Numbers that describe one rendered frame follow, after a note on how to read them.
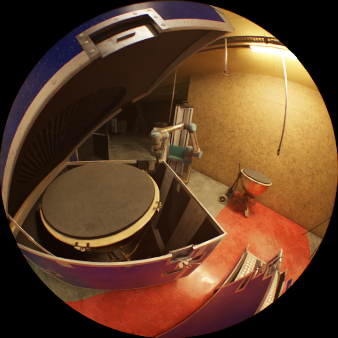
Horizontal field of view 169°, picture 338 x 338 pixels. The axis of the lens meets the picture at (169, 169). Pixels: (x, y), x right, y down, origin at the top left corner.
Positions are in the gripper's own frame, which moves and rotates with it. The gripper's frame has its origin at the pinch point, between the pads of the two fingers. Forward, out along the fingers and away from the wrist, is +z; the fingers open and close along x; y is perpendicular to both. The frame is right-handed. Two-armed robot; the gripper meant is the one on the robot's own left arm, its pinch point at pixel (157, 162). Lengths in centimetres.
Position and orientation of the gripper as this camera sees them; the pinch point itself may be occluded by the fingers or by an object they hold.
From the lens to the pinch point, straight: 131.2
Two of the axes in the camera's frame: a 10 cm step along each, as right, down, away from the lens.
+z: 0.4, 8.9, 4.5
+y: -9.4, 1.8, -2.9
